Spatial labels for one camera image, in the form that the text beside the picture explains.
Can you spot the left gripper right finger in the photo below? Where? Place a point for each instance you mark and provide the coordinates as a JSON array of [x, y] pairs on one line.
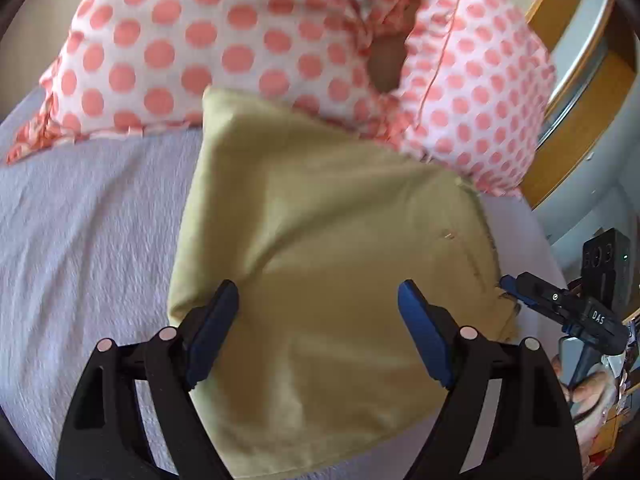
[[504, 416]]

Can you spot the person's right hand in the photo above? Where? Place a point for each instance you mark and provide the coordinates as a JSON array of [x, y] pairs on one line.
[[594, 397]]

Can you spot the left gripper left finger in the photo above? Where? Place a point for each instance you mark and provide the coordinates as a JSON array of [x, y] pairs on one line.
[[132, 415]]

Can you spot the lavender bed sheet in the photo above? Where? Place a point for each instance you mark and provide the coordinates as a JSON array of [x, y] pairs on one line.
[[88, 242]]

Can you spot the pink polka dot pillow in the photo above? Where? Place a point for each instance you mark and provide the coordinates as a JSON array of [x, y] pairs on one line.
[[473, 90], [136, 67]]

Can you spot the wooden glass panel door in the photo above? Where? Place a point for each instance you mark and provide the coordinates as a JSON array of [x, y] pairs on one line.
[[594, 43]]

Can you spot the beige khaki pants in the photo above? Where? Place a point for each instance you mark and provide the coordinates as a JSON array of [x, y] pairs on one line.
[[317, 230]]

